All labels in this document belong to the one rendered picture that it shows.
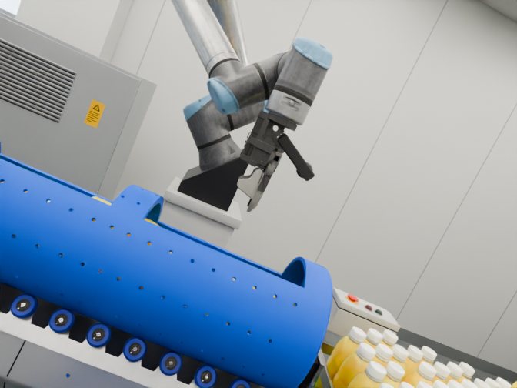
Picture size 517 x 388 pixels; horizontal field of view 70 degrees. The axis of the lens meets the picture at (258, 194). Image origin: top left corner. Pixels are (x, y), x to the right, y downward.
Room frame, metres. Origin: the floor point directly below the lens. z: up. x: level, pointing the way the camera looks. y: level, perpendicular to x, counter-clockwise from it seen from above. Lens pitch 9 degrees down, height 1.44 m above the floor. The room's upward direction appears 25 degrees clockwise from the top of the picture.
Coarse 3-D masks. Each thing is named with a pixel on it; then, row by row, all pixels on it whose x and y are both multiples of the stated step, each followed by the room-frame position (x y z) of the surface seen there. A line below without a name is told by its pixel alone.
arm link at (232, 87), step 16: (176, 0) 1.01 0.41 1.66; (192, 0) 0.99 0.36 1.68; (192, 16) 0.96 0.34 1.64; (208, 16) 0.96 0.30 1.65; (192, 32) 0.95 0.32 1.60; (208, 32) 0.93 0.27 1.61; (224, 32) 0.97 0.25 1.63; (208, 48) 0.91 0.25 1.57; (224, 48) 0.91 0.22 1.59; (208, 64) 0.90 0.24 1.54; (224, 64) 0.88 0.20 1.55; (240, 64) 0.90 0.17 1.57; (256, 64) 0.89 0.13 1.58; (208, 80) 0.87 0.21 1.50; (224, 80) 0.86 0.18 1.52; (240, 80) 0.86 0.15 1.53; (256, 80) 0.87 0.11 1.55; (224, 96) 0.85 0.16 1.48; (240, 96) 0.86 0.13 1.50; (256, 96) 0.88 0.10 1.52; (224, 112) 0.88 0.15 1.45
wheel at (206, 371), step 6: (204, 366) 0.67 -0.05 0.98; (210, 366) 0.68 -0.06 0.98; (198, 372) 0.66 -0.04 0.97; (204, 372) 0.67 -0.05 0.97; (210, 372) 0.67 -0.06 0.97; (198, 378) 0.66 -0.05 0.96; (204, 378) 0.66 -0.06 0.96; (210, 378) 0.67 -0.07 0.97; (216, 378) 0.67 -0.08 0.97; (198, 384) 0.65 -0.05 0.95; (204, 384) 0.66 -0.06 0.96; (210, 384) 0.66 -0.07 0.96
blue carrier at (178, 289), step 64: (0, 192) 0.61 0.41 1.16; (64, 192) 0.64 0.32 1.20; (128, 192) 0.71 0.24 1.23; (0, 256) 0.60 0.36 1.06; (64, 256) 0.60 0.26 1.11; (128, 256) 0.62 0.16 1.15; (192, 256) 0.65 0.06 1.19; (128, 320) 0.63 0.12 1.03; (192, 320) 0.62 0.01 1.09; (256, 320) 0.64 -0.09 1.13; (320, 320) 0.67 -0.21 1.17
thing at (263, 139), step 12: (264, 120) 0.80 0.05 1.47; (276, 120) 0.78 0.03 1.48; (288, 120) 0.78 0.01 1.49; (252, 132) 0.81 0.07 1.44; (264, 132) 0.80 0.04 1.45; (276, 132) 0.80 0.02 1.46; (252, 144) 0.78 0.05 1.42; (264, 144) 0.78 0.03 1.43; (276, 144) 0.80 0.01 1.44; (240, 156) 0.78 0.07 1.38; (252, 156) 0.78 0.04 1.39; (264, 156) 0.79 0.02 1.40; (276, 156) 0.79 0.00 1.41; (264, 168) 0.79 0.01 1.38; (276, 168) 0.78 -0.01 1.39
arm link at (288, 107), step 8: (272, 96) 0.79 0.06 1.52; (280, 96) 0.78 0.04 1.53; (288, 96) 0.77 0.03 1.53; (272, 104) 0.78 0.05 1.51; (280, 104) 0.77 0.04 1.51; (288, 104) 0.78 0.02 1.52; (296, 104) 0.78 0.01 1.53; (304, 104) 0.78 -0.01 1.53; (272, 112) 0.80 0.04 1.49; (280, 112) 0.77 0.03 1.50; (288, 112) 0.77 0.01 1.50; (296, 112) 0.78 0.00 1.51; (304, 112) 0.79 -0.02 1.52; (296, 120) 0.78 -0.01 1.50; (304, 120) 0.81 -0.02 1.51
